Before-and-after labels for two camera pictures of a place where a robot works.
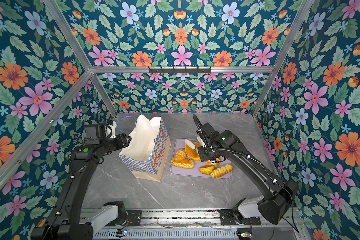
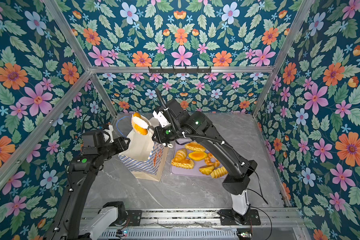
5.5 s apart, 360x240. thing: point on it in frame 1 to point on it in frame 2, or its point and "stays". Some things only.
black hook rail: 180,70 stays
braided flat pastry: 186,163 stays
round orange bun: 192,153 to 139,125
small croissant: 180,155 stays
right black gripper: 203,157 to 159,135
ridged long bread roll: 224,170 stays
